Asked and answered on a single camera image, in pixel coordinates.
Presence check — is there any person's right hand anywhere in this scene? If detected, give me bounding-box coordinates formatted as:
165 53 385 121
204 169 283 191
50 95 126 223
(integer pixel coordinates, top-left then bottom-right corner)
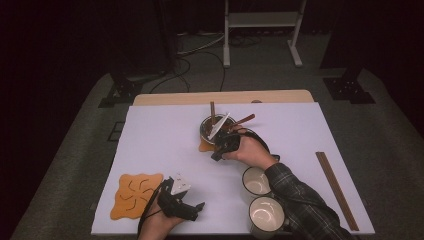
221 127 278 171

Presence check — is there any black floor cable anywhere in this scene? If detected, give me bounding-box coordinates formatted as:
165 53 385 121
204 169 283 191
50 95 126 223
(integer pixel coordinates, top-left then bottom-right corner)
176 50 227 92
148 57 193 94

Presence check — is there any row of wooden chopsticks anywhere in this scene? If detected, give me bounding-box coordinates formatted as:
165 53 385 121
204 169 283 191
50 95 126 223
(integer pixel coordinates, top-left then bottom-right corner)
314 151 360 232

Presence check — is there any steel bowl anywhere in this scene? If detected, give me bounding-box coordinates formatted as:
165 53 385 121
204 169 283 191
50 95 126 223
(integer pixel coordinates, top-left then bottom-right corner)
199 113 240 147

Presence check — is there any black stand base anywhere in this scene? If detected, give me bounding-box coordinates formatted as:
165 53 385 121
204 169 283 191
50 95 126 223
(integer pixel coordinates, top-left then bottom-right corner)
97 74 145 109
322 66 377 105

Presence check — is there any orange felt coaster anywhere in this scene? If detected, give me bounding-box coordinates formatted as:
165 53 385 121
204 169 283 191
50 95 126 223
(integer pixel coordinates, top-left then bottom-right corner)
198 138 218 154
109 172 164 221

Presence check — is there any grey floor cable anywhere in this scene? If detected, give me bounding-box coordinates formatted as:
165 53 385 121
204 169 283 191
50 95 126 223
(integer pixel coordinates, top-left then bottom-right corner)
176 31 228 56

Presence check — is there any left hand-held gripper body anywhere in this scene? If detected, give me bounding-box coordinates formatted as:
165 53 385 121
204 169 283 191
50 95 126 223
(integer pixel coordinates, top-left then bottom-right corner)
157 173 192 220

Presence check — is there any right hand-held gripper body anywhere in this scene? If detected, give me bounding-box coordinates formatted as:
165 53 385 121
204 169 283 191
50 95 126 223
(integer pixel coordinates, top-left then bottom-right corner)
207 112 242 155

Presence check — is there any dark red wooden spoon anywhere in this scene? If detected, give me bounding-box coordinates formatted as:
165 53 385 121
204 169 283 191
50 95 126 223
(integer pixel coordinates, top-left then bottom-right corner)
229 113 257 129

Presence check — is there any black cable bundle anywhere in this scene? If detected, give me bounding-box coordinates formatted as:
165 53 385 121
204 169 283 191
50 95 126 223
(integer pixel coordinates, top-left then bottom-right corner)
229 33 263 48

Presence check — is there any white metal stand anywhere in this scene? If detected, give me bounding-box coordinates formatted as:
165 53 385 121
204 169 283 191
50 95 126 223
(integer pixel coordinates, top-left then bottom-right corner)
222 0 308 69

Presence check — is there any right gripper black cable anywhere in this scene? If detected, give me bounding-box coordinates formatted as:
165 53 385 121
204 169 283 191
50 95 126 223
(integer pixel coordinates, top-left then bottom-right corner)
238 128 273 156

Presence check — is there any person's left hand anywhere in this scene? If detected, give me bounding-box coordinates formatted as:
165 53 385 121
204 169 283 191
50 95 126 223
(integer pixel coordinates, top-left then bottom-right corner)
137 207 186 240

